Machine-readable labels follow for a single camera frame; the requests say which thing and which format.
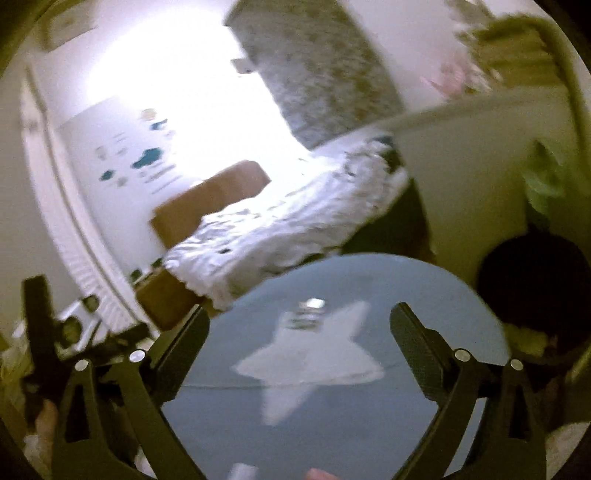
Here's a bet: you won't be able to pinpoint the white bed blanket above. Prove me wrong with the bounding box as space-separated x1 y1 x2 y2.
164 136 411 310

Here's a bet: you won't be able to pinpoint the white poster blue shapes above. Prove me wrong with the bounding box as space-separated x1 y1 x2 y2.
59 99 185 222

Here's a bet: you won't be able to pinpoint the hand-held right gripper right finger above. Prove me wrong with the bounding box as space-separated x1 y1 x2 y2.
390 302 548 480

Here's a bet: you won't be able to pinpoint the small glass jar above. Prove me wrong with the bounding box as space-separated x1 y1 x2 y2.
288 298 331 330

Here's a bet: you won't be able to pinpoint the black trash bin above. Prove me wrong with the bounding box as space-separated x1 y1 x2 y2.
475 234 591 342

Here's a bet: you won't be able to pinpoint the person's left hand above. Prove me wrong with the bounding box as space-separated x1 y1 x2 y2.
37 401 59 445

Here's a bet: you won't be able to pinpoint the grey patterned curtain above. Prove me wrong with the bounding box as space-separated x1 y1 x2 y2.
225 0 407 149

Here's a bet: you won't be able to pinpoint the pale crumpled cloth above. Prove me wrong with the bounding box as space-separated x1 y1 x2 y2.
422 65 467 95

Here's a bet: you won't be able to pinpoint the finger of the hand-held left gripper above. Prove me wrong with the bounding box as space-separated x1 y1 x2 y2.
92 323 149 365

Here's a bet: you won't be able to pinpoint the wooden bed frame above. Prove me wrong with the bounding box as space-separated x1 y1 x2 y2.
136 159 273 330

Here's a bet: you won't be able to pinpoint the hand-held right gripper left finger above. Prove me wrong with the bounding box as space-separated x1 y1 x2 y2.
51 307 211 480

